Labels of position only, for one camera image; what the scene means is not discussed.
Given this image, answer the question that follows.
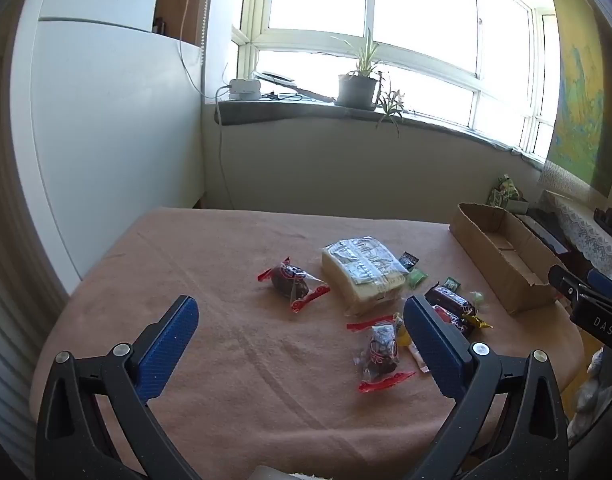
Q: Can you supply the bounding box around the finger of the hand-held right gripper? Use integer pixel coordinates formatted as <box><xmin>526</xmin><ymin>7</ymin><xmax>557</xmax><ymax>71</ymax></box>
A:
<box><xmin>587</xmin><ymin>268</ymin><xmax>612</xmax><ymax>306</ymax></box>
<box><xmin>548</xmin><ymin>264</ymin><xmax>594</xmax><ymax>311</ymax></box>

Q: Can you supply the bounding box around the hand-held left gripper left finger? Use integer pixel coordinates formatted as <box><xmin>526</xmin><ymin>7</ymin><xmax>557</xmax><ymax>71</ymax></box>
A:
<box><xmin>34</xmin><ymin>295</ymin><xmax>203</xmax><ymax>480</ymax></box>

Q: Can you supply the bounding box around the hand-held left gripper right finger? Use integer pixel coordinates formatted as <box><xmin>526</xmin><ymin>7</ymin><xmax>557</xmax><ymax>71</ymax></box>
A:
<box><xmin>403</xmin><ymin>294</ymin><xmax>571</xmax><ymax>480</ymax></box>

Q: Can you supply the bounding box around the red-wrapped brown cake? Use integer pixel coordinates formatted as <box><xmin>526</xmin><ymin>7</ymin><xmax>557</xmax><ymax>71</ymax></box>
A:
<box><xmin>257</xmin><ymin>257</ymin><xmax>331</xmax><ymax>314</ymax></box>
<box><xmin>347</xmin><ymin>315</ymin><xmax>417</xmax><ymax>393</ymax></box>

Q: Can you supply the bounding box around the brown chocolate bar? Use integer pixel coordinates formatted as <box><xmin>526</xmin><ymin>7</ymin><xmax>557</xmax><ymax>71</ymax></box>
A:
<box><xmin>432</xmin><ymin>305</ymin><xmax>474</xmax><ymax>336</ymax></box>
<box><xmin>425</xmin><ymin>284</ymin><xmax>479</xmax><ymax>316</ymax></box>

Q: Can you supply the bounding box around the brown cardboard box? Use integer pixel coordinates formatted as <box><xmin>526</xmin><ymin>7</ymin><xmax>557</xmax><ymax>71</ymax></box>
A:
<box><xmin>449</xmin><ymin>202</ymin><xmax>569</xmax><ymax>316</ymax></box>

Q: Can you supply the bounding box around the sliced bread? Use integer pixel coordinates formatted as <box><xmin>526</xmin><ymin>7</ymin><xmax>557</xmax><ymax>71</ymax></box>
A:
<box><xmin>320</xmin><ymin>236</ymin><xmax>411</xmax><ymax>318</ymax></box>

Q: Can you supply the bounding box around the cream wrapped snack stick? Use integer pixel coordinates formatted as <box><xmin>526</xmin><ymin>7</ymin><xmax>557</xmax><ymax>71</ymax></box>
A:
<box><xmin>408</xmin><ymin>342</ymin><xmax>431</xmax><ymax>374</ymax></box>

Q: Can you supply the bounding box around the white crumpled bag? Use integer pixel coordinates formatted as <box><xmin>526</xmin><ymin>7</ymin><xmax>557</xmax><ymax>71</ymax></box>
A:
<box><xmin>573</xmin><ymin>347</ymin><xmax>612</xmax><ymax>413</ymax></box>

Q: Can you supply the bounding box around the white lace cloth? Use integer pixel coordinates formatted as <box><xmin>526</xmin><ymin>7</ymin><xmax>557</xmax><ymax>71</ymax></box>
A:
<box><xmin>538</xmin><ymin>160</ymin><xmax>612</xmax><ymax>273</ymax></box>

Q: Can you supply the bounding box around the dark figurine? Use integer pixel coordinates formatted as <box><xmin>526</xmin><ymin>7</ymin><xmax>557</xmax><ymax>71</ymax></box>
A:
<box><xmin>593</xmin><ymin>206</ymin><xmax>612</xmax><ymax>240</ymax></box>

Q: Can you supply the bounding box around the pink blanket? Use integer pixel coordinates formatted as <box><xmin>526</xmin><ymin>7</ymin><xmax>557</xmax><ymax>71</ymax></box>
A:
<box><xmin>30</xmin><ymin>207</ymin><xmax>587</xmax><ymax>480</ymax></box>

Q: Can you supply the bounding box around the green patterned carton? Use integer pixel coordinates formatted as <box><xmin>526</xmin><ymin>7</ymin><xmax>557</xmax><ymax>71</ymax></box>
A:
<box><xmin>487</xmin><ymin>175</ymin><xmax>529</xmax><ymax>211</ymax></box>

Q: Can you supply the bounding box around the white ribbed panel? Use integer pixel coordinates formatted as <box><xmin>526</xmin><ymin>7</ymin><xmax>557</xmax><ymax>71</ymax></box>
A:
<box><xmin>0</xmin><ymin>60</ymin><xmax>71</xmax><ymax>466</ymax></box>

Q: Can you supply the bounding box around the white refrigerator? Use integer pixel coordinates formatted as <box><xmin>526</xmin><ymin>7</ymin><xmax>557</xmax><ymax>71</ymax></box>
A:
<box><xmin>10</xmin><ymin>0</ymin><xmax>207</xmax><ymax>293</ymax></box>

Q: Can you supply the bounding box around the grey windowsill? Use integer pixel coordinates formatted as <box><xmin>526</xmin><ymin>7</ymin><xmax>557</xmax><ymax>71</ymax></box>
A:
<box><xmin>215</xmin><ymin>97</ymin><xmax>547</xmax><ymax>166</ymax></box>

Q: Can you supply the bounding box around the white adapter box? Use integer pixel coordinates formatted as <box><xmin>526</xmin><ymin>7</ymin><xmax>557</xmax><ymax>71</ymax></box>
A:
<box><xmin>228</xmin><ymin>78</ymin><xmax>261</xmax><ymax>102</ymax></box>

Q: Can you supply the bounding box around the potted spider plant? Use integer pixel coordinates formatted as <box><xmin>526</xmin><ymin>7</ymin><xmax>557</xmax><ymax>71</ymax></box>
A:
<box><xmin>331</xmin><ymin>27</ymin><xmax>409</xmax><ymax>136</ymax></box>

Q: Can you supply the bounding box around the white framed window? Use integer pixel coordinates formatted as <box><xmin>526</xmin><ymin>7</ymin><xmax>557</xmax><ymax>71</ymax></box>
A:
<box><xmin>233</xmin><ymin>0</ymin><xmax>562</xmax><ymax>161</ymax></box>

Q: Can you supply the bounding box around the wall map poster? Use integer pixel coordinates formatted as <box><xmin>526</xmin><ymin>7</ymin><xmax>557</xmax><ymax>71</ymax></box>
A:
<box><xmin>541</xmin><ymin>0</ymin><xmax>612</xmax><ymax>196</ymax></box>

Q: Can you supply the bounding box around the white cable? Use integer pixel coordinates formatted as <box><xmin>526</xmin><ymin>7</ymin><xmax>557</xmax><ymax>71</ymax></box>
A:
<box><xmin>178</xmin><ymin>0</ymin><xmax>221</xmax><ymax>101</ymax></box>

